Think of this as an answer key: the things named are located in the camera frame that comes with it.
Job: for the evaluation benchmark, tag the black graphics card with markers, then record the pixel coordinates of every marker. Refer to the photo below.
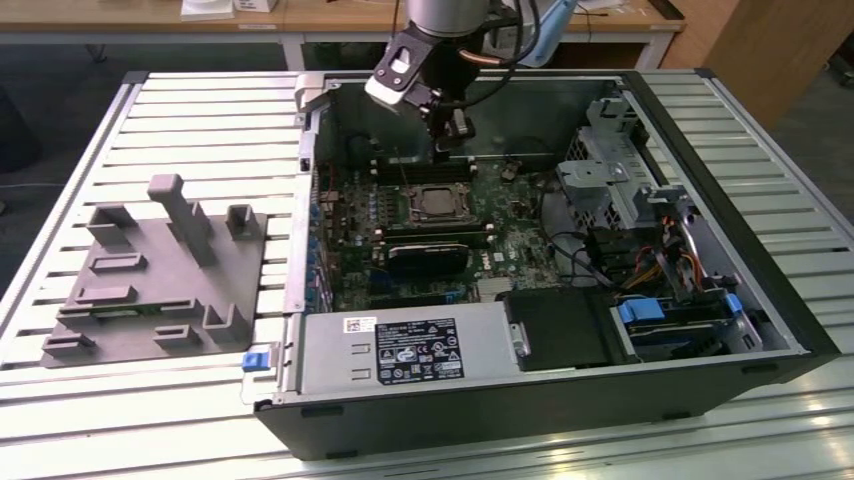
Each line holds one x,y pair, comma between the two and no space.
428,260

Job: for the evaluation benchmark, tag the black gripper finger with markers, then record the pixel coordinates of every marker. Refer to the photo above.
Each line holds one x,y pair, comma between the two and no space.
450,140

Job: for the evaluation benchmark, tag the metal locking lever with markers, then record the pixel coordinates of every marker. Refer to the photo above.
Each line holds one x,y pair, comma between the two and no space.
402,167

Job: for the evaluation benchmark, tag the black PC case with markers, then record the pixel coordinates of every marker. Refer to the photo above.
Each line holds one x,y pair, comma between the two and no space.
468,420

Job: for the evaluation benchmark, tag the green motherboard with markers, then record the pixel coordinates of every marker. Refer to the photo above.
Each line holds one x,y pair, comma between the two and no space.
528,250

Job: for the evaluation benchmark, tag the metal disk bay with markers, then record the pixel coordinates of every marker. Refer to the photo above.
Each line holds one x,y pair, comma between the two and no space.
588,185

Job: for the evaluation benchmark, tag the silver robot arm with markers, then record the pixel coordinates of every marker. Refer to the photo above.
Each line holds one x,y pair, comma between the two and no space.
448,15

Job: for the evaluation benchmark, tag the wooden desk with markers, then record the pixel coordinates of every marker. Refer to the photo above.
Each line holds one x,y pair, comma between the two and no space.
67,12

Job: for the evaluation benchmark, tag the white box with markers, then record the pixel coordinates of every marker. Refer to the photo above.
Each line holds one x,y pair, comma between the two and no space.
208,10

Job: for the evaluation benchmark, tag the black RAM stick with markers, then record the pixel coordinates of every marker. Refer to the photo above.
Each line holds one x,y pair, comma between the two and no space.
434,229

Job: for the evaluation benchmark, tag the green RAM stick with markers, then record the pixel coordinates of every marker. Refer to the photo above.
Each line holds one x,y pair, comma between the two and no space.
128,312

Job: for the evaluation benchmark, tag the silver chipset heatsink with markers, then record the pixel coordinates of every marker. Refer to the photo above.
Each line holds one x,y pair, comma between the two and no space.
496,289

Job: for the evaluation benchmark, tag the CPU socket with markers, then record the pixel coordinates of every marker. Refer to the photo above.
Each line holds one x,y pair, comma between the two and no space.
413,219

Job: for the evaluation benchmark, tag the wooden cabinet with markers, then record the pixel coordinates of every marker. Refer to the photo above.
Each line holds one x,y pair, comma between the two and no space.
768,50

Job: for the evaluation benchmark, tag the blue case latch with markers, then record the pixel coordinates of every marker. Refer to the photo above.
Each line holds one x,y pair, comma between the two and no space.
257,361

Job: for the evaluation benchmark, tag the black bin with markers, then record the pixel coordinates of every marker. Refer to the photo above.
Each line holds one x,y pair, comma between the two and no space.
17,130

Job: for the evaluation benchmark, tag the hard disk in blue carrier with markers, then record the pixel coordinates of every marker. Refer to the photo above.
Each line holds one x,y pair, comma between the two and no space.
641,310

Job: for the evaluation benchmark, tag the black drive box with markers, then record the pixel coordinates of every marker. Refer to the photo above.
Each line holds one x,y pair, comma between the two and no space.
561,330

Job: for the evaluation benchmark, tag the silver power supply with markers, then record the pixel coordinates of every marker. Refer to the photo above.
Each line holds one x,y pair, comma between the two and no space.
334,350

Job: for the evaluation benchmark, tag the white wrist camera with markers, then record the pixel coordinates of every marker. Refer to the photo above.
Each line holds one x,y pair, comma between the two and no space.
397,70

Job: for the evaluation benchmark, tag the black RAM slot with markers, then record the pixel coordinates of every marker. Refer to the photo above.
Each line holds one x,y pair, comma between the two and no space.
414,172

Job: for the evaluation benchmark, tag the grey parts rack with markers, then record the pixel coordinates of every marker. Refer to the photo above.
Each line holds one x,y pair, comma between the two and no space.
174,280

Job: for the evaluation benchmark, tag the blue drive clip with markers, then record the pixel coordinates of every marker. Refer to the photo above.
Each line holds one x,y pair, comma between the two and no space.
735,305

